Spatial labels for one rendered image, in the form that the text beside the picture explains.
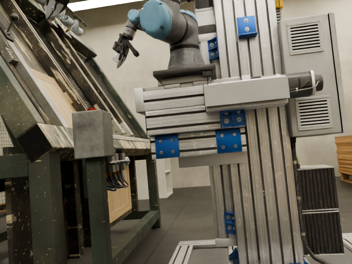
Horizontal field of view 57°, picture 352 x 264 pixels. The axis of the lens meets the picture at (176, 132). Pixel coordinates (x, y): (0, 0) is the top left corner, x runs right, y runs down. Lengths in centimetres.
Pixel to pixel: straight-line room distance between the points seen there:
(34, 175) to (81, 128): 26
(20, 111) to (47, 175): 27
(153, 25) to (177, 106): 29
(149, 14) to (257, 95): 45
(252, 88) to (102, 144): 58
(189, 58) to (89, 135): 47
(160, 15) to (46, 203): 80
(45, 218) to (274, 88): 95
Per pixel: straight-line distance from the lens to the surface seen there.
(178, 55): 122
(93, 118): 126
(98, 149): 124
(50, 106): 162
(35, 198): 136
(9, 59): 172
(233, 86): 105
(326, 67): 139
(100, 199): 128
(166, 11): 113
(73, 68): 257
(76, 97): 197
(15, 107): 141
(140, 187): 564
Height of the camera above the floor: 74
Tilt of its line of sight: 4 degrees up
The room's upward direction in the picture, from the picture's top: 5 degrees counter-clockwise
